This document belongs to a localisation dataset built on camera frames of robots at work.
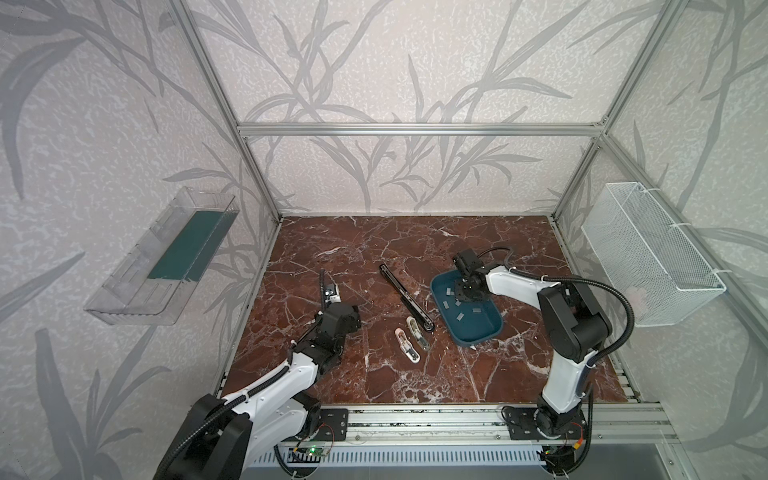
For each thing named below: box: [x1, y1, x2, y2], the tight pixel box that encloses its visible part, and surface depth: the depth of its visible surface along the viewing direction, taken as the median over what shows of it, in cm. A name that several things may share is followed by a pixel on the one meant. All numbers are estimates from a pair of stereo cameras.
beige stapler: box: [406, 316, 431, 351], surface depth 88 cm
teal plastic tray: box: [430, 271, 503, 348], surface depth 95 cm
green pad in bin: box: [147, 211, 239, 281], surface depth 69 cm
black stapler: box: [379, 263, 435, 333], surface depth 98 cm
